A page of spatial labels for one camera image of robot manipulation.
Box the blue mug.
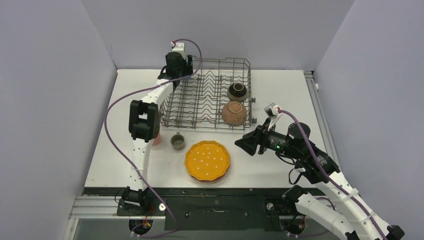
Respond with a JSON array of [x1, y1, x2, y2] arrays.
[[185, 54, 194, 75]]

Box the dark patterned cream bowl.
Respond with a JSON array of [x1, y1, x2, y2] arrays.
[[227, 82, 248, 102]]

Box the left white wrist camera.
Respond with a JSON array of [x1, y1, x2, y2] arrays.
[[171, 42, 186, 58]]

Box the grey wire dish rack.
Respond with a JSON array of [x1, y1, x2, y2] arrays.
[[159, 57, 257, 131]]

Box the pink plate under stack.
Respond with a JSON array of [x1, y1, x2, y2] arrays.
[[189, 169, 229, 184]]

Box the brown speckled cream bowl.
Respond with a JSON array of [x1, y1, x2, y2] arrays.
[[221, 101, 247, 126]]

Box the grey ceramic mug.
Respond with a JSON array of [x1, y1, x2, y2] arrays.
[[170, 132, 186, 151]]

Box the yellow polka dot plate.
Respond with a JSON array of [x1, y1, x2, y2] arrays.
[[184, 140, 231, 175]]

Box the pink cup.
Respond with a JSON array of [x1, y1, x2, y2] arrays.
[[152, 132, 161, 146]]

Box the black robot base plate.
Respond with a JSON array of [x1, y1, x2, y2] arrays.
[[83, 187, 305, 235]]

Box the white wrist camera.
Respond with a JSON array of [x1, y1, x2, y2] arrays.
[[171, 42, 186, 58], [264, 102, 282, 131]]

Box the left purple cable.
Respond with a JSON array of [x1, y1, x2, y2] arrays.
[[103, 38, 204, 240]]

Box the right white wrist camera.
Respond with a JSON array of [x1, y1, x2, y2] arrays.
[[264, 102, 282, 131]]

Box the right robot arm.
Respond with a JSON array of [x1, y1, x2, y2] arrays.
[[234, 118, 405, 240]]

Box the aluminium rail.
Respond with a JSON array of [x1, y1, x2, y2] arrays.
[[303, 70, 341, 167]]

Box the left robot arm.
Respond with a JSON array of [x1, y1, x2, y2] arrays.
[[122, 52, 194, 215]]

